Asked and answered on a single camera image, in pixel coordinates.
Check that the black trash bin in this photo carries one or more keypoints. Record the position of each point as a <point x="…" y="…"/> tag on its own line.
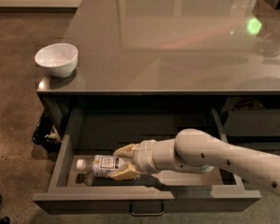
<point x="46" y="134"/>

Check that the metal drawer handle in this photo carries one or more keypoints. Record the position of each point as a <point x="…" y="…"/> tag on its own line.
<point x="146" y="209"/>

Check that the blue plastic water bottle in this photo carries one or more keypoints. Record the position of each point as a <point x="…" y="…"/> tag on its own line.
<point x="100" y="165"/>

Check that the white ceramic bowl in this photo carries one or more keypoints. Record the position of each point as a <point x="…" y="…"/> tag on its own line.
<point x="58" y="60"/>

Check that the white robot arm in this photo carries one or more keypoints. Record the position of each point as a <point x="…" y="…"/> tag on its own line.
<point x="194" y="151"/>

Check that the grey cabinet counter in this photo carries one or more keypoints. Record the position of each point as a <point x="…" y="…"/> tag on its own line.
<point x="180" y="47"/>

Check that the open grey top drawer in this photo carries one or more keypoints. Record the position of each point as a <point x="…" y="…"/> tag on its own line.
<point x="161" y="181"/>

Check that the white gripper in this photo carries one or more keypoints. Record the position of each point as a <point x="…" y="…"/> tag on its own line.
<point x="144" y="155"/>

